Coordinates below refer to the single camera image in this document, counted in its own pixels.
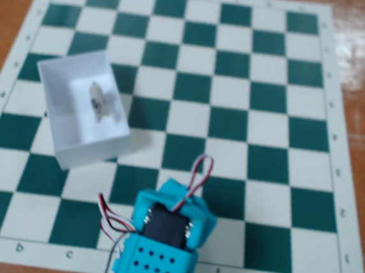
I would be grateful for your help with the small grey toy horse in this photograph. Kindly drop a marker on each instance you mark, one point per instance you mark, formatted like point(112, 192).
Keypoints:
point(96, 101)

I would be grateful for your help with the white open cardboard box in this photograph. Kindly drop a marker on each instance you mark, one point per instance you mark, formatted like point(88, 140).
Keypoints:
point(61, 100)

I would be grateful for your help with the turquoise robot arm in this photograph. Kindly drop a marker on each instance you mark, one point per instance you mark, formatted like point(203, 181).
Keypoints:
point(158, 262)

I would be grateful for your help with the green white chessboard mat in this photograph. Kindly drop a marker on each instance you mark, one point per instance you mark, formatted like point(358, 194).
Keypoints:
point(260, 194)

